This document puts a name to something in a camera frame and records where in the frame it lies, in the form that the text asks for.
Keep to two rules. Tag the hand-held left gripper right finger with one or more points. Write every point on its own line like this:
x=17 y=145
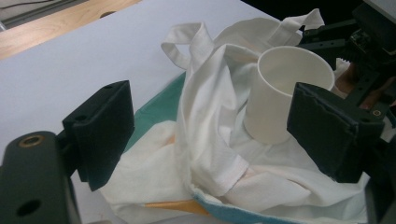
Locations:
x=330 y=133

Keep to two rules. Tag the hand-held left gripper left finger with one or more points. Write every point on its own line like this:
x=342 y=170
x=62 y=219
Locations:
x=102 y=130

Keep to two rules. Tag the white cup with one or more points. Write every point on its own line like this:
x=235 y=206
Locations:
x=271 y=105

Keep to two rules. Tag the white tote bag colourful patches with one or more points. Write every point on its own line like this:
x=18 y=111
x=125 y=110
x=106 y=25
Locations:
x=205 y=124

